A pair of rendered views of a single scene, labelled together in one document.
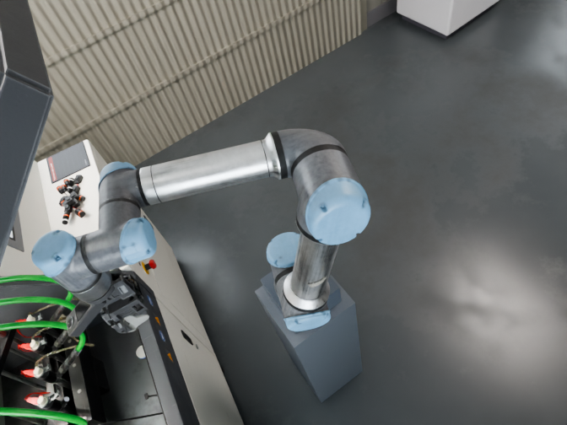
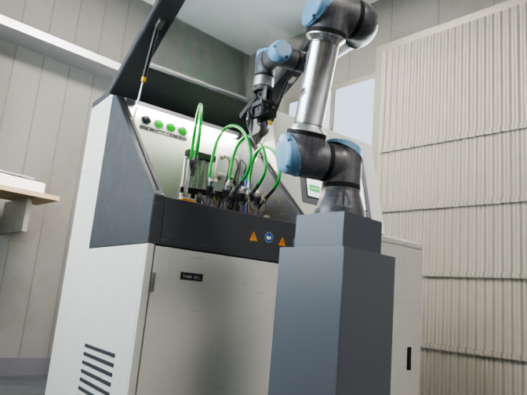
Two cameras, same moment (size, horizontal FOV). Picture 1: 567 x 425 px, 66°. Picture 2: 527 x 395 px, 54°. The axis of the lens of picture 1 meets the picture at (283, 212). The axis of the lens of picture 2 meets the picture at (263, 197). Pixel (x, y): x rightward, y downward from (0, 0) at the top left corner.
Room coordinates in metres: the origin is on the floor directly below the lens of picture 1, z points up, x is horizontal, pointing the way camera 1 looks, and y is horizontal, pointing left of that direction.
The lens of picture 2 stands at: (-0.17, -1.28, 0.64)
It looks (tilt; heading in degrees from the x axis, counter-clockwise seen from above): 12 degrees up; 67
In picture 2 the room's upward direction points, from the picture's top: 5 degrees clockwise
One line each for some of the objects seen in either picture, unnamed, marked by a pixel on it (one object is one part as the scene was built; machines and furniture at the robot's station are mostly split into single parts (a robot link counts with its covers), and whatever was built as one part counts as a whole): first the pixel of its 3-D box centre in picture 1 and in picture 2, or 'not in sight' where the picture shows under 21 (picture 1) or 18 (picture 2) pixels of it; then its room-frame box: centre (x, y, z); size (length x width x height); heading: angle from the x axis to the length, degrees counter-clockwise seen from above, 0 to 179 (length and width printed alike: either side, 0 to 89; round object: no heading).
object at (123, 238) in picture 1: (121, 237); (281, 56); (0.51, 0.30, 1.51); 0.11 x 0.11 x 0.08; 0
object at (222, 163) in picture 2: not in sight; (227, 178); (0.60, 1.01, 1.20); 0.13 x 0.03 x 0.31; 13
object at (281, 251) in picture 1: (290, 259); (340, 164); (0.61, 0.02, 1.07); 0.13 x 0.12 x 0.14; 0
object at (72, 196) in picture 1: (71, 196); not in sight; (1.17, 0.72, 1.01); 0.23 x 0.11 x 0.06; 13
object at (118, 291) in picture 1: (114, 295); (263, 103); (0.49, 0.39, 1.35); 0.09 x 0.08 x 0.12; 103
